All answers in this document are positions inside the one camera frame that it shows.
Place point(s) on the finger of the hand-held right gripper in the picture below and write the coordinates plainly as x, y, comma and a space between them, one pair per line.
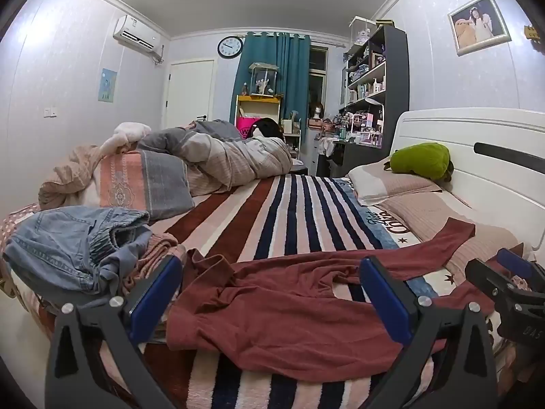
515, 262
485, 277

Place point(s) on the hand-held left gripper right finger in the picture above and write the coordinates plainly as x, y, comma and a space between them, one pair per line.
385, 302

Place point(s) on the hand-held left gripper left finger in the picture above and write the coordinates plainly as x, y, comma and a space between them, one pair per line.
155, 302

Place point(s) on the red pants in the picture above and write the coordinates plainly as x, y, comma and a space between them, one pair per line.
276, 319

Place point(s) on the pink knitted garment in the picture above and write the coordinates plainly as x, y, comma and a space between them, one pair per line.
157, 245

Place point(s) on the pink knitted pillow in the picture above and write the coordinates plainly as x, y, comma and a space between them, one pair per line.
447, 217

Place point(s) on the blue jeans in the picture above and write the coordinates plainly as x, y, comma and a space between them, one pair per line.
64, 243

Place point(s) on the white pillow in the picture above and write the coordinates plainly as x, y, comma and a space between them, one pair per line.
379, 183

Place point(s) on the pink grey folded blanket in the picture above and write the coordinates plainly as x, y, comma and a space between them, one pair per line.
140, 179

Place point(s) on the striped fleece blanket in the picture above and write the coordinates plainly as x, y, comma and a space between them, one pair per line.
289, 217

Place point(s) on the white bed headboard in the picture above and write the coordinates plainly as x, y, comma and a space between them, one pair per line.
502, 132

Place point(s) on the green plush toy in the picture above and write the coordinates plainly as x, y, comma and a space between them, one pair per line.
421, 157

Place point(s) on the dark cluttered desk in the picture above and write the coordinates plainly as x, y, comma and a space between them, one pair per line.
362, 157

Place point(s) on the beige crumpled blanket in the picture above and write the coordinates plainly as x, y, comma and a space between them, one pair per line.
68, 174

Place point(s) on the black stool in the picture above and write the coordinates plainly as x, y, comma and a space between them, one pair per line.
300, 167

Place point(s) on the grey and beige quilt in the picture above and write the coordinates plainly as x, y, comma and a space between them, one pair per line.
238, 157

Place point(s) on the white fluffy plush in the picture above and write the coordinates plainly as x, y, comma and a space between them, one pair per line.
125, 134

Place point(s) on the pink bag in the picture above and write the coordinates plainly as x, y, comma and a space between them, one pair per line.
246, 128

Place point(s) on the wig head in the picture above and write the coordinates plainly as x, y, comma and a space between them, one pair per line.
317, 110

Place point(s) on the white door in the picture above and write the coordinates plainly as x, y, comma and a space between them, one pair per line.
189, 93

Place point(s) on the yellow shelf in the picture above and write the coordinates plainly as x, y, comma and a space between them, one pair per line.
240, 108

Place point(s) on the dark bookshelf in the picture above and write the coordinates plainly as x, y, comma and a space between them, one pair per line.
396, 76

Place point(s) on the window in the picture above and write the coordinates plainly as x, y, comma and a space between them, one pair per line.
318, 81

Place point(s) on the teal curtain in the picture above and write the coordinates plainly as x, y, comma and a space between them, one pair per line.
293, 76

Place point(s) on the glass display case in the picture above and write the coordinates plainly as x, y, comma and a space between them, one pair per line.
264, 80

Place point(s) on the white air conditioner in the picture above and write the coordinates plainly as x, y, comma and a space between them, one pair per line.
136, 34

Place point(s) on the clear display box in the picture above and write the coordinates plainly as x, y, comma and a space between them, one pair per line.
362, 30

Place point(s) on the small blue wall poster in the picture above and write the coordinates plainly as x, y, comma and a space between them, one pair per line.
107, 85

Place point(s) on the yellow wall ornament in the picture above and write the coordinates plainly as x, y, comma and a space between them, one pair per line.
532, 33

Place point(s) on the framed wall photo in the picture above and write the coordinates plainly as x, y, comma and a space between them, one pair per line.
479, 23

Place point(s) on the round wall clock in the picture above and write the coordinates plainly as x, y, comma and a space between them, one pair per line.
230, 47

